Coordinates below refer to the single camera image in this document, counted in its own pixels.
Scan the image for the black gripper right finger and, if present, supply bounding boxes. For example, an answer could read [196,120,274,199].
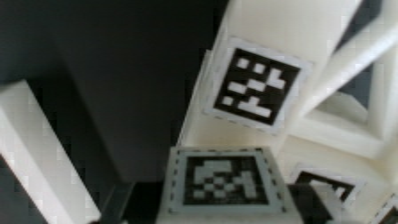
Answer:
[288,183,345,224]

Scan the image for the white U-shaped border fence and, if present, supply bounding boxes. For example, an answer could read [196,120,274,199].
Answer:
[0,81,101,224]

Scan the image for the white chair backrest part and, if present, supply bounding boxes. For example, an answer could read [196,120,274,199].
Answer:
[178,0,398,224]

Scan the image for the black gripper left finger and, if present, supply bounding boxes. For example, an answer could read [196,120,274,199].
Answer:
[91,182,164,224]

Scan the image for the white tagged cube leg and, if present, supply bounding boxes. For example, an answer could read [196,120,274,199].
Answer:
[155,146,302,224]

